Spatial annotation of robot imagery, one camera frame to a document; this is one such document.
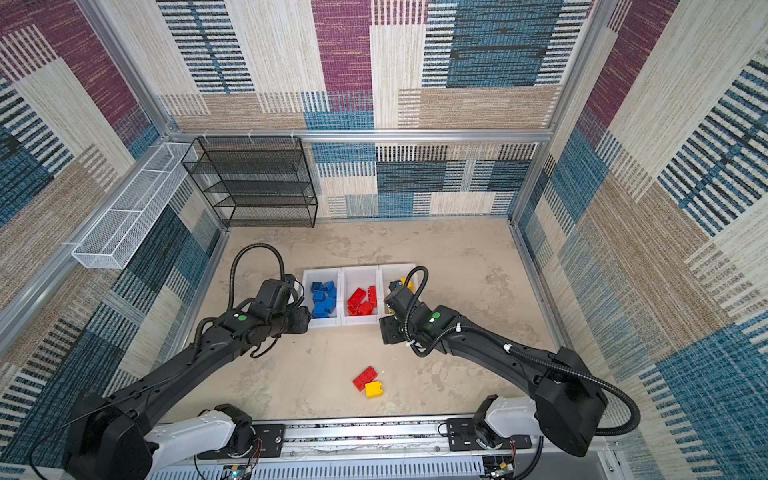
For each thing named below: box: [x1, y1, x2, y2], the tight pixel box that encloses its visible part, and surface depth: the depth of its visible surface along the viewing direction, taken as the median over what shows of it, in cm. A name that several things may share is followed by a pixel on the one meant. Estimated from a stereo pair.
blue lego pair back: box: [312, 297, 335, 318], surface depth 95 cm
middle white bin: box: [341, 265, 381, 326], surface depth 96 cm
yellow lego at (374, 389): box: [365, 381, 384, 399], surface depth 81 cm
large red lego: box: [347, 287, 367, 313], surface depth 98 cm
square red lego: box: [357, 301, 373, 315], surface depth 95 cm
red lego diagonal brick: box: [352, 365, 378, 392], surface depth 84 cm
